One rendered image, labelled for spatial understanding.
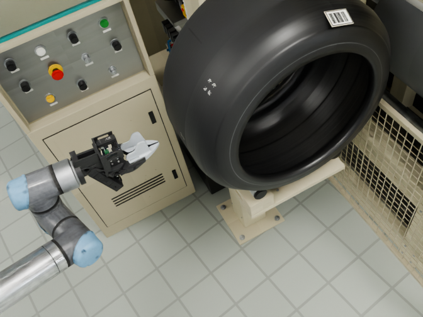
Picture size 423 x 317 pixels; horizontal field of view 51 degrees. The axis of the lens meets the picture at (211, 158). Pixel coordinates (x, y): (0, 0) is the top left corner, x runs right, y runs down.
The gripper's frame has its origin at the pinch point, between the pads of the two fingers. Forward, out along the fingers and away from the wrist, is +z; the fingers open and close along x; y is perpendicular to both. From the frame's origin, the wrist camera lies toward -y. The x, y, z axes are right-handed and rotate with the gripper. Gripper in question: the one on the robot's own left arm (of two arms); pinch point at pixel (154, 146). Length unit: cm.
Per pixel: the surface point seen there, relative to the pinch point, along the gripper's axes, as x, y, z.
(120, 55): 68, -20, 10
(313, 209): 19, -114, 80
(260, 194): -8.9, -29.1, 27.1
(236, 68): -8.6, 23.0, 19.3
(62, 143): 63, -48, -23
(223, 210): 43, -118, 39
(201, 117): -7.4, 11.7, 10.5
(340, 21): -12, 28, 43
